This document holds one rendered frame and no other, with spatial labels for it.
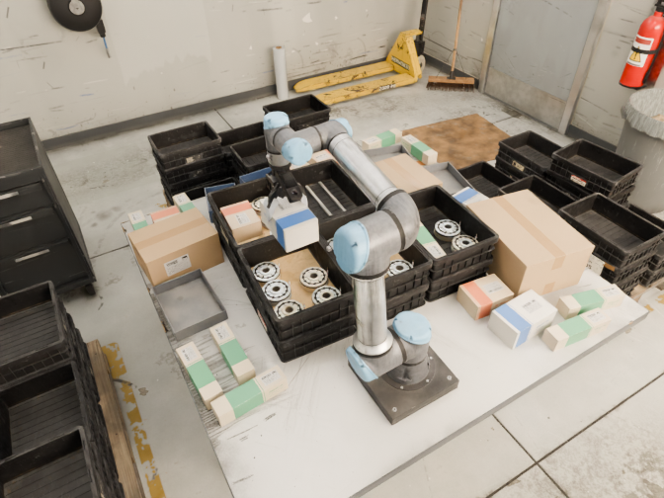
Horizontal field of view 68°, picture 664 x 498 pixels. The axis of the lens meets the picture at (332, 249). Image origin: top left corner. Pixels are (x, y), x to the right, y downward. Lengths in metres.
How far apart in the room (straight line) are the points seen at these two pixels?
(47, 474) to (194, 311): 0.70
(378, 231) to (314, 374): 0.70
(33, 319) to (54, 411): 0.45
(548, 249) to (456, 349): 0.51
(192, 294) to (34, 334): 0.75
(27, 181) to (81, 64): 2.12
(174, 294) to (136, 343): 0.89
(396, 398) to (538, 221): 0.93
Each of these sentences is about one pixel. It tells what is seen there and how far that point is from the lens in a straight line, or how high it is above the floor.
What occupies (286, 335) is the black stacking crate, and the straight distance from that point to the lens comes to 1.64.
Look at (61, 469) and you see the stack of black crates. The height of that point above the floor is 0.49.
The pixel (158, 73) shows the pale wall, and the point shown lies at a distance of 4.84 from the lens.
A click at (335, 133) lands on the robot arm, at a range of 1.43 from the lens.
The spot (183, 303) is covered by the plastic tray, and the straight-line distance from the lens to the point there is 2.00.
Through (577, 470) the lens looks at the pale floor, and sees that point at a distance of 2.52.
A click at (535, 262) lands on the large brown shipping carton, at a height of 0.90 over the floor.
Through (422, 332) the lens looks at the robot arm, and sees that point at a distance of 1.48.
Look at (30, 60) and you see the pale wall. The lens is 4.68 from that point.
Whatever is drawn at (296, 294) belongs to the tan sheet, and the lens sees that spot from 1.77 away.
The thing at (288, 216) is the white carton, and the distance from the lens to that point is 1.61.
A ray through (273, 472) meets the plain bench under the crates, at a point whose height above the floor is 0.70.
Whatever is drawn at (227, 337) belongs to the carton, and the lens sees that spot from 1.77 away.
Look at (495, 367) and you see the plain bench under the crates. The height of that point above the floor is 0.70.
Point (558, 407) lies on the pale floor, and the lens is 2.66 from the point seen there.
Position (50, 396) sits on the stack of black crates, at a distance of 2.36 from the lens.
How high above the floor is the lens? 2.11
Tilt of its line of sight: 41 degrees down
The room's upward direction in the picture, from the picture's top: 1 degrees counter-clockwise
